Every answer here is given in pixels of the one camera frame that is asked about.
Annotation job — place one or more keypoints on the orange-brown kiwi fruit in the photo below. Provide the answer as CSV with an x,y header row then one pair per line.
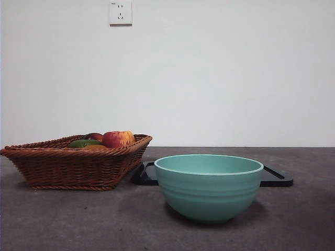
x,y
95,147

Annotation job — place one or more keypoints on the teal ceramic bowl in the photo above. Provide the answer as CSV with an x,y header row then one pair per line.
x,y
209,196

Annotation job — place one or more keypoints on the red and yellow apple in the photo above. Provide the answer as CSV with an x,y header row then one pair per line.
x,y
116,139

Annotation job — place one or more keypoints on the black rectangular tray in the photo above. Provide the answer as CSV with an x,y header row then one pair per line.
x,y
146,177

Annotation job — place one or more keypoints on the dark red fruit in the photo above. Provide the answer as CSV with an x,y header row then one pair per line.
x,y
93,136

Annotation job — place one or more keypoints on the green fruit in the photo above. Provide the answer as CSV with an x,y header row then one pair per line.
x,y
81,143

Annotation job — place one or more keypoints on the brown wicker basket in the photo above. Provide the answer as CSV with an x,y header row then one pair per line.
x,y
70,167

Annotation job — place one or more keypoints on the white wall socket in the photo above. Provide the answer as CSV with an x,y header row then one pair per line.
x,y
120,13

